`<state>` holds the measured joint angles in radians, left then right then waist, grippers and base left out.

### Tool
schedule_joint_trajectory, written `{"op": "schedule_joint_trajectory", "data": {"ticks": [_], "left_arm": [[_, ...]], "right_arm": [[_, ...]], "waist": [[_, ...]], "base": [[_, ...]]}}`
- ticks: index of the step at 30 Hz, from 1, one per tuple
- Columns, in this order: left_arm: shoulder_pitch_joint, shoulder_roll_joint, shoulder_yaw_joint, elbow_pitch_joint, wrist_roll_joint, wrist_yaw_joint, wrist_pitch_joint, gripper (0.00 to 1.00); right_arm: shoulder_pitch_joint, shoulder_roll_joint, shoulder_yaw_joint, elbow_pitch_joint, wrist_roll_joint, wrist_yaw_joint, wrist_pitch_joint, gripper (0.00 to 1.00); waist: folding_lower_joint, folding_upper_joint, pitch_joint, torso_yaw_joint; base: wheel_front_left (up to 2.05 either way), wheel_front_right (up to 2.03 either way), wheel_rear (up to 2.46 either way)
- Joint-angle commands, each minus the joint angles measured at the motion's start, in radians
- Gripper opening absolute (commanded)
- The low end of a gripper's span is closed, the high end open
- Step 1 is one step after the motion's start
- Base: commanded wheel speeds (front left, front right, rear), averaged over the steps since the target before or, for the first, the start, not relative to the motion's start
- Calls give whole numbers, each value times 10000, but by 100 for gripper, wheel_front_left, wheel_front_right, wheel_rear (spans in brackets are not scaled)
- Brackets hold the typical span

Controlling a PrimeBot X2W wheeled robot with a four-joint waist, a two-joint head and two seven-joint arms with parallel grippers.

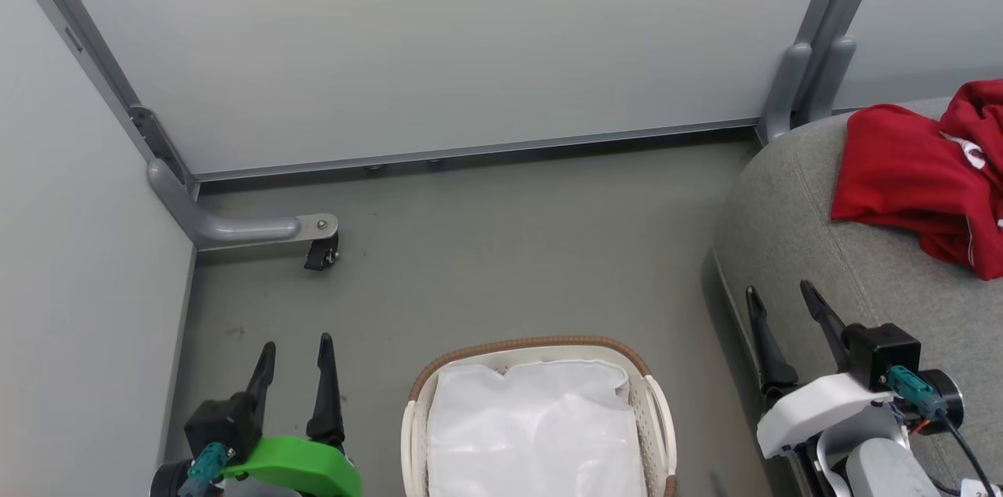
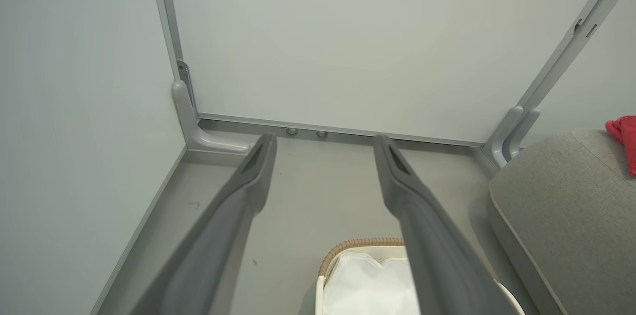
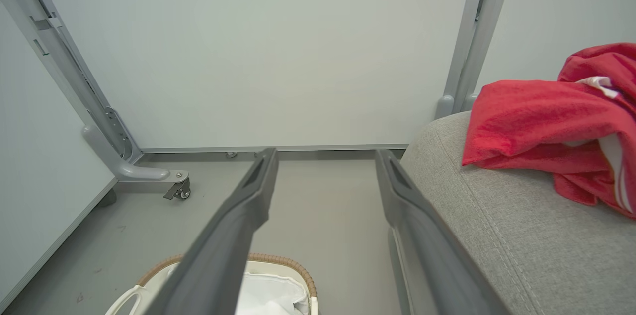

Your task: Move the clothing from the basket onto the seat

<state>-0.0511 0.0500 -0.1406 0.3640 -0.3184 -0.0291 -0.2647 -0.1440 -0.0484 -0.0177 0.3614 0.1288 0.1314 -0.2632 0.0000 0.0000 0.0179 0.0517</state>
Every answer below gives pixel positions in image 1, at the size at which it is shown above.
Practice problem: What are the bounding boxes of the left teal cable connector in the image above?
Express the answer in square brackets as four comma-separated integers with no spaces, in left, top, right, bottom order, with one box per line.
[179,442,236,497]

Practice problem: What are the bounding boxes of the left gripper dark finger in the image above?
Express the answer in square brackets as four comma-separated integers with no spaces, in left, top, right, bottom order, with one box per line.
[306,332,346,449]
[244,341,277,405]

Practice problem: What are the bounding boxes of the grey fabric sofa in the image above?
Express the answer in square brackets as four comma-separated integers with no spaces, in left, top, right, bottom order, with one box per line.
[712,96,1003,497]

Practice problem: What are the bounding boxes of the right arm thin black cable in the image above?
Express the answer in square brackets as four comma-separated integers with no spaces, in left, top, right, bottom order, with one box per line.
[936,411,996,497]

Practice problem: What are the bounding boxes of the grey tubular partition foot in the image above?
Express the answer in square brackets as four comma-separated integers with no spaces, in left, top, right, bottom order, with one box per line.
[756,42,813,145]
[799,37,856,125]
[147,158,339,251]

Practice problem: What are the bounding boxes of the left black cylindrical gripper motor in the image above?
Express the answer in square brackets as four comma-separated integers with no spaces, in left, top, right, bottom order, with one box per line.
[149,458,197,497]

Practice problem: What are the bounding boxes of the left green gripper body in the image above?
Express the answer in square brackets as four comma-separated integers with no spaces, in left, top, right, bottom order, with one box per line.
[219,434,363,497]

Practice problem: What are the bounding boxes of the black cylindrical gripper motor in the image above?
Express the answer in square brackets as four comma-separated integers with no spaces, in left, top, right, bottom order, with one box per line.
[901,369,965,435]
[149,458,197,497]

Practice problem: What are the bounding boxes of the right teal cable connector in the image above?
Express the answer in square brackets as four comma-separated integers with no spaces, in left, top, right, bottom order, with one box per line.
[885,365,949,419]

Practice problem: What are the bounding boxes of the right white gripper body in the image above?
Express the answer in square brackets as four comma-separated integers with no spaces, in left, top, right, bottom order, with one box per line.
[756,372,894,460]

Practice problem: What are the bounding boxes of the teal cable connector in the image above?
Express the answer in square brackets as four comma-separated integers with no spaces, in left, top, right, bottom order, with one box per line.
[179,442,236,497]
[885,365,949,419]

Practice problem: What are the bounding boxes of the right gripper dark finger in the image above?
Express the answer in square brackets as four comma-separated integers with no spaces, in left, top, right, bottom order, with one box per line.
[799,280,855,372]
[744,285,800,408]

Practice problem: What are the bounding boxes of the white cloth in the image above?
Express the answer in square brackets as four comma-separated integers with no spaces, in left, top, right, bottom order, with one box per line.
[425,358,650,497]

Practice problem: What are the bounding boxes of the black caster wheel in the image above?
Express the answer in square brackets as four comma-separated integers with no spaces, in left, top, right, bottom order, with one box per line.
[304,234,340,272]

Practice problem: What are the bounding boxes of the white basket with brown rim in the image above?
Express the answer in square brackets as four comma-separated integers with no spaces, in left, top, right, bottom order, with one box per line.
[400,336,679,497]

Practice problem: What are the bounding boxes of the right black cylindrical gripper motor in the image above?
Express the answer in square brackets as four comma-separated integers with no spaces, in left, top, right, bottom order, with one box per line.
[901,369,965,435]

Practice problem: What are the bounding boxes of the red shirt with white label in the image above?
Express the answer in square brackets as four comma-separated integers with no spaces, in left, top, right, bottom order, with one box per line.
[829,103,1003,281]

